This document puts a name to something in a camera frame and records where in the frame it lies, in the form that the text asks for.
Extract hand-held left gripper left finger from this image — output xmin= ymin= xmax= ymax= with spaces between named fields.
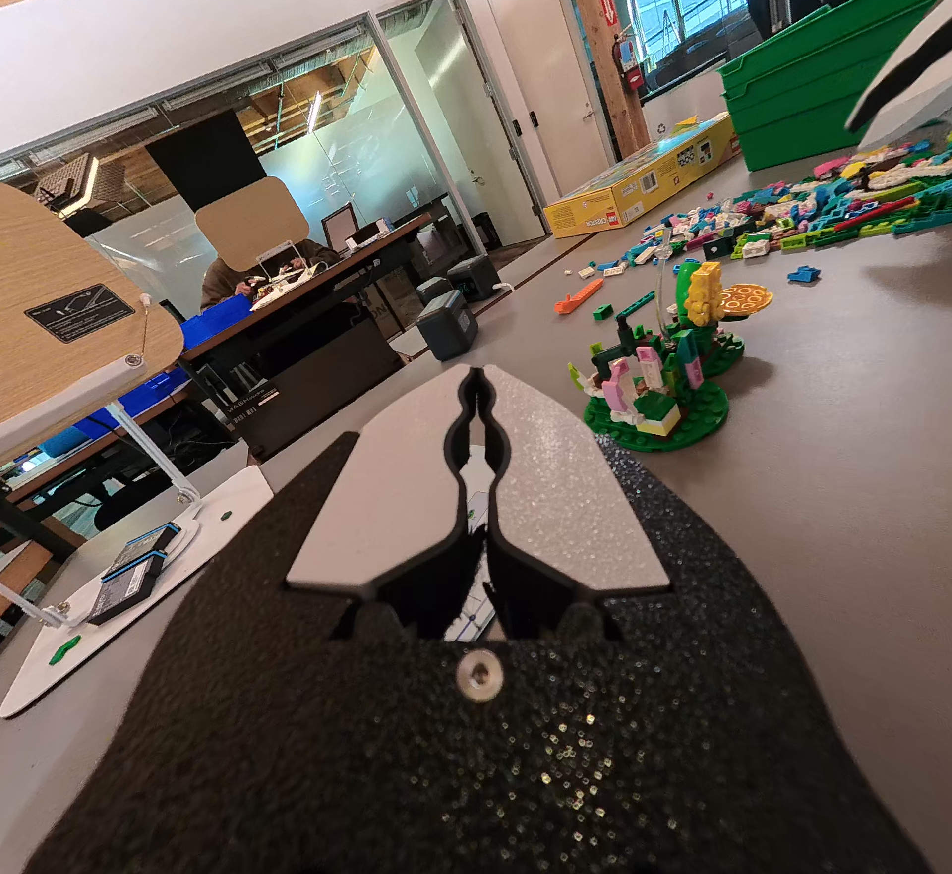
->
xmin=285 ymin=364 xmax=482 ymax=603

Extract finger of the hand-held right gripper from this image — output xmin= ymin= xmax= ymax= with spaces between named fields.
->
xmin=845 ymin=0 xmax=952 ymax=133
xmin=857 ymin=80 xmax=952 ymax=150

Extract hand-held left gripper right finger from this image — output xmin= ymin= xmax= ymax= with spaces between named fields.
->
xmin=482 ymin=364 xmax=672 ymax=598

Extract lego instruction booklet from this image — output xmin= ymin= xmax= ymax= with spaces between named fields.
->
xmin=444 ymin=443 xmax=498 ymax=643

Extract green lego flower model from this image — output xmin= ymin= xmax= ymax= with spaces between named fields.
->
xmin=569 ymin=258 xmax=774 ymax=453

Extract pile of colourful lego bricks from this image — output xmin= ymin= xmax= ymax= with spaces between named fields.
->
xmin=621 ymin=138 xmax=952 ymax=267

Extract yellow lego box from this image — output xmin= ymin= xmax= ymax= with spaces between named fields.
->
xmin=543 ymin=112 xmax=745 ymax=239

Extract green plastic bin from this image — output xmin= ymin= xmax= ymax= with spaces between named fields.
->
xmin=716 ymin=0 xmax=952 ymax=98
xmin=721 ymin=11 xmax=952 ymax=125
xmin=732 ymin=34 xmax=952 ymax=172

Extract black equipment case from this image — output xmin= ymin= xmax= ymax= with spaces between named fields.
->
xmin=223 ymin=316 xmax=406 ymax=462

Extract orange brick separator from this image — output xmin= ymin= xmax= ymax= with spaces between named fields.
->
xmin=554 ymin=278 xmax=605 ymax=315

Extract dark wooden desk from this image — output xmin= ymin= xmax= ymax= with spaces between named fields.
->
xmin=0 ymin=214 xmax=436 ymax=511

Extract white recycling bin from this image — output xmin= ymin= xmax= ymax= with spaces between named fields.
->
xmin=641 ymin=67 xmax=730 ymax=139

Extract black battery blue edge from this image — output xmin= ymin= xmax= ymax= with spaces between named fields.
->
xmin=88 ymin=550 xmax=168 ymax=626
xmin=100 ymin=523 xmax=183 ymax=585

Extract blue plastic bin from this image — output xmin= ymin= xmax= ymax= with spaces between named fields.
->
xmin=180 ymin=294 xmax=254 ymax=350

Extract red fire extinguisher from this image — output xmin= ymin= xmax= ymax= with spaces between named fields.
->
xmin=611 ymin=34 xmax=644 ymax=94

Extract white door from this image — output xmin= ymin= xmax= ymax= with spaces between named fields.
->
xmin=477 ymin=0 xmax=617 ymax=179

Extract white desk lamp wooden head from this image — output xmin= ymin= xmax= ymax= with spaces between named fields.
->
xmin=0 ymin=182 xmax=275 ymax=719

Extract wooden post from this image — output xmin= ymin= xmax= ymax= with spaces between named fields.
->
xmin=554 ymin=0 xmax=652 ymax=161

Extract black wall panel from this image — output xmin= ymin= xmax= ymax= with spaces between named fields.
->
xmin=145 ymin=108 xmax=269 ymax=213

